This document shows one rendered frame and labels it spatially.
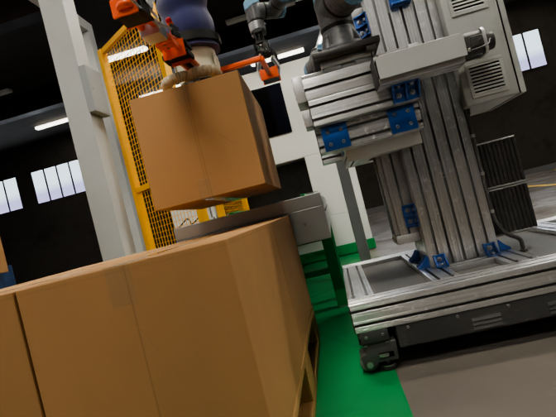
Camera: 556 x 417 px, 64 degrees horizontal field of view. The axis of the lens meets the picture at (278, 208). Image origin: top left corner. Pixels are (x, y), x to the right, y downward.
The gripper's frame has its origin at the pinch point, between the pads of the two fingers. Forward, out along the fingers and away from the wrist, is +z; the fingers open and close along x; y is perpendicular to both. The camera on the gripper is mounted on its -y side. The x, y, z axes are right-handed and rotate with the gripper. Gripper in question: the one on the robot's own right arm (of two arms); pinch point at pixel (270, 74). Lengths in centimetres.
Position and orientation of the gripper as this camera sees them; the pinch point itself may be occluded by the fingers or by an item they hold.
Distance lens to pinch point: 217.8
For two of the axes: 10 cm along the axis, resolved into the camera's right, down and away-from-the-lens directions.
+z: 2.5, 9.7, 0.0
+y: -1.3, 0.4, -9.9
